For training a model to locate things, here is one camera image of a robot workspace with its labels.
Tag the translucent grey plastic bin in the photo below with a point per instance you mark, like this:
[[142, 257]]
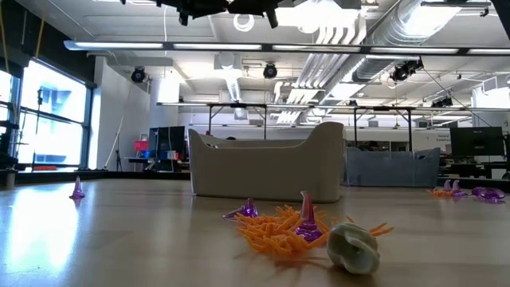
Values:
[[398, 169]]

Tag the black monitor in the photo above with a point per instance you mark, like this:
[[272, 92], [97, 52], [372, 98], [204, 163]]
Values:
[[167, 141], [476, 141]]

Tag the cluttered background desk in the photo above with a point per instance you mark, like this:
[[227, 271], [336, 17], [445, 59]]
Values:
[[135, 161]]

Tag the white plastic bin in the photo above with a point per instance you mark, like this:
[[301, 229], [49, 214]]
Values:
[[267, 171]]

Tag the white leaning pole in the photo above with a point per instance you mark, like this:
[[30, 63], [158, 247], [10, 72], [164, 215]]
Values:
[[114, 141]]

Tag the black ceiling speaker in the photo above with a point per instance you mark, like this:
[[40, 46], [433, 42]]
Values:
[[138, 74], [270, 71]]

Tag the red storage bin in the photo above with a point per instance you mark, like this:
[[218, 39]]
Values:
[[140, 145]]

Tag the black light stand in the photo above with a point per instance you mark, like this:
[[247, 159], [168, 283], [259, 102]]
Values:
[[39, 95]]

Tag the large window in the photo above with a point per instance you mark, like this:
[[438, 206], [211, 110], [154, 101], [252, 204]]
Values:
[[52, 99]]

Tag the silver ventilation duct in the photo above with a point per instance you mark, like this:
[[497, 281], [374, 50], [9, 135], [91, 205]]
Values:
[[394, 32]]

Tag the black metal frame stand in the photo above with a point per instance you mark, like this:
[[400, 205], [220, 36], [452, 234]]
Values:
[[239, 105]]

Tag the black ceiling spotlight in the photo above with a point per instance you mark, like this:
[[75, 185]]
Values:
[[406, 69]]

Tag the long ceiling light bar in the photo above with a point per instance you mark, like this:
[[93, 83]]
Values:
[[111, 45]]

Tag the black equipment rack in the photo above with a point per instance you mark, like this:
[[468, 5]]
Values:
[[6, 159]]

